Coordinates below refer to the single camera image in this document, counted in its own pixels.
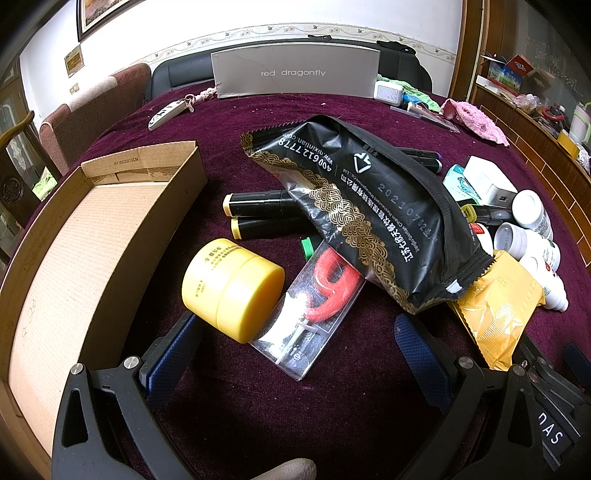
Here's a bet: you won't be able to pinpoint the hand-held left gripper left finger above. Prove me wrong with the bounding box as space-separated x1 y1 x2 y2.
52 311 208 480

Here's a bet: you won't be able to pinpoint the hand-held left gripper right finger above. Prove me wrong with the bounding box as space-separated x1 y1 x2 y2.
394 314 555 480

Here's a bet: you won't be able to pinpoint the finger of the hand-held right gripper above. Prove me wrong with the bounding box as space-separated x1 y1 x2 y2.
561 344 586 393
512 332 555 376

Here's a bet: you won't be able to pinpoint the gold foil packet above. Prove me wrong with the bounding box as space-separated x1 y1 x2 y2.
448 249 546 372

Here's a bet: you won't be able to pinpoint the white bottle green label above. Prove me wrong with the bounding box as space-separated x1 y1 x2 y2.
512 189 553 241
519 254 570 312

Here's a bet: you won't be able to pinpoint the yellow round jar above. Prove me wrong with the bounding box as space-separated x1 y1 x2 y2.
181 239 286 343

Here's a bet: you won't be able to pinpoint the red scissors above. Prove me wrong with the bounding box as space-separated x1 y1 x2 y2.
249 240 368 381

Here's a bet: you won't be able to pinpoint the white bottle red label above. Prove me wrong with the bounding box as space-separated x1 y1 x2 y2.
494 222 561 272
471 222 496 259

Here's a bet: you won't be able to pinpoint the brown cardboard box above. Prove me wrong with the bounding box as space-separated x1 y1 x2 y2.
0 141 207 476

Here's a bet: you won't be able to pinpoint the black marker green cap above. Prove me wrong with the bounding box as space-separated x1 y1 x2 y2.
300 235 324 260

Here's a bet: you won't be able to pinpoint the black gold-patterned snack packet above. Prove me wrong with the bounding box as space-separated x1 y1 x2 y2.
240 114 495 315

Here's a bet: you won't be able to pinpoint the black marker yellow cap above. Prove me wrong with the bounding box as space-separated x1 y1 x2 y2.
223 189 301 217
231 215 319 240

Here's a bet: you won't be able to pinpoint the teal tissue packet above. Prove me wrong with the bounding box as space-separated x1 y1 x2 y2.
443 165 483 204

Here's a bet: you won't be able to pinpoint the small white box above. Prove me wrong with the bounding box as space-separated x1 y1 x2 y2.
463 156 518 206

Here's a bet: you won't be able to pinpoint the black marker purple cap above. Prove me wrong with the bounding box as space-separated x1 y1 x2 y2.
399 147 445 163

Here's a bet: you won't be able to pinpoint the person's left hand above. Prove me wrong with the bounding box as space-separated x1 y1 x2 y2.
252 459 318 480

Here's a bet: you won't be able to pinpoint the maroon velvet tablecloth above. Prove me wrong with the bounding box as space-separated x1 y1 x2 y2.
0 90 591 480

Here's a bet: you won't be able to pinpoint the yellow box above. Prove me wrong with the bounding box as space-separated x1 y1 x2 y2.
556 131 585 158

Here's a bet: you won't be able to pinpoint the light green cloth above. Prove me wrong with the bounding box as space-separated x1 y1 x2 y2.
32 168 58 201

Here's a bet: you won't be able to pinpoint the wooden cabinet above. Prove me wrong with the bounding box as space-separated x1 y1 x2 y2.
473 83 591 278

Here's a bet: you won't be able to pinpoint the clear plastic bag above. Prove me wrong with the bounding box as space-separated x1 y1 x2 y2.
390 102 462 134

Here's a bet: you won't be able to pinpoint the pink knitted cloth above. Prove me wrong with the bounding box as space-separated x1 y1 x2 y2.
440 98 509 147

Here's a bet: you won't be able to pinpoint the brown upholstered chair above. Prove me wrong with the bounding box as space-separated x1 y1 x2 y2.
39 62 153 176

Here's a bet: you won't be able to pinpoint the dark wooden chair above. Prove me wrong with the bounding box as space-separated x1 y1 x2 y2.
0 111 61 217

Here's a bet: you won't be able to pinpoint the small white device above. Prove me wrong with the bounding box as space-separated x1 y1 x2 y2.
373 80 404 104

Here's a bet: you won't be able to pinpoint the colourful box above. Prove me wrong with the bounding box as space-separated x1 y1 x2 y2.
489 55 532 90

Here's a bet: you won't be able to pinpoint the black leather sofa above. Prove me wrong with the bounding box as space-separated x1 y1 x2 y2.
150 39 432 93

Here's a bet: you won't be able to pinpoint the grey shoe box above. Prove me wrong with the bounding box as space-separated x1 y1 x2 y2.
210 39 382 100

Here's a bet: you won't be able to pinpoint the small wall plaque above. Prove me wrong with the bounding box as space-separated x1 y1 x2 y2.
65 45 85 75

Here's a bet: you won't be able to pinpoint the wooden door frame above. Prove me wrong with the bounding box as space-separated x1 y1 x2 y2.
455 0 490 102

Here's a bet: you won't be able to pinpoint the framed wall picture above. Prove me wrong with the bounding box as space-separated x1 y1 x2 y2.
76 0 148 42

